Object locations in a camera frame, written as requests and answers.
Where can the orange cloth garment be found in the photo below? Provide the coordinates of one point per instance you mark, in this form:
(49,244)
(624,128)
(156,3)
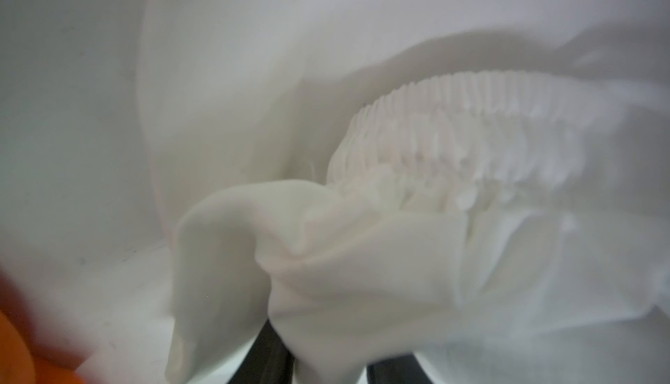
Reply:
(28,356)

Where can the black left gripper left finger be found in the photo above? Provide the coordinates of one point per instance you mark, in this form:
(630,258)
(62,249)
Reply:
(268,361)

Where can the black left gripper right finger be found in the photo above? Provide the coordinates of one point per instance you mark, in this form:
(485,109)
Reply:
(400,370)

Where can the white shorts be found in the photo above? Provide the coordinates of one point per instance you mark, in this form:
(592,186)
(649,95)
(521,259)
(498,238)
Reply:
(483,184)

